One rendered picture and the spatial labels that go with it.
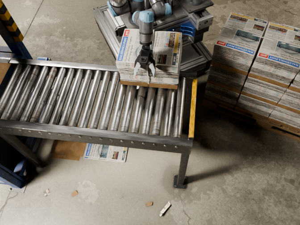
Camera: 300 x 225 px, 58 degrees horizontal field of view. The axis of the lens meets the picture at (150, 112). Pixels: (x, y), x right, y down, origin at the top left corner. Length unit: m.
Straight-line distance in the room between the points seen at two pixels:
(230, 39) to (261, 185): 1.21
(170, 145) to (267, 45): 1.00
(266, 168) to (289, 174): 0.19
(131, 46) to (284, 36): 1.10
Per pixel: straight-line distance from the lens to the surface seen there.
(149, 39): 1.50
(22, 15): 3.99
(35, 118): 1.85
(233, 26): 2.18
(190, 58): 2.75
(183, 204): 2.30
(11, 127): 1.89
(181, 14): 2.39
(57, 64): 2.06
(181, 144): 1.58
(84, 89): 1.86
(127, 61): 1.63
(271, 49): 2.08
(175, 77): 1.67
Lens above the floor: 2.25
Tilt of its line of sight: 59 degrees down
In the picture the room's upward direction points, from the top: 5 degrees counter-clockwise
